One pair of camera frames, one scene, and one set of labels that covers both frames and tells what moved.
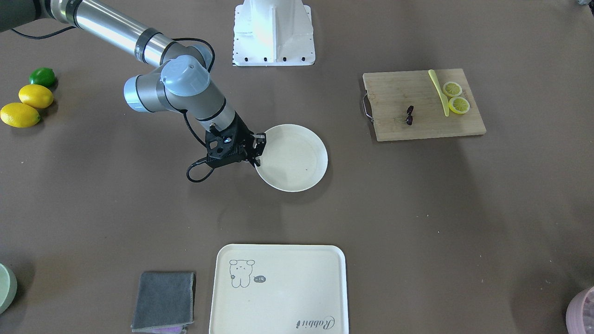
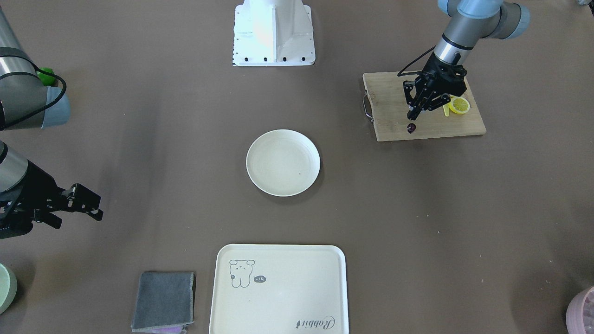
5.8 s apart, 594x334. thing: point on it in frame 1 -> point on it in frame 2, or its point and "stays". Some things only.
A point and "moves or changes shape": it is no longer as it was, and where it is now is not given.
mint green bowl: [8, 288] stays
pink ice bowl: [579, 315] stays
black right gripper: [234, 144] -> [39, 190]
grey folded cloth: [164, 303] stays
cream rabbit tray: [279, 289] stays
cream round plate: [294, 159] moves or changes shape
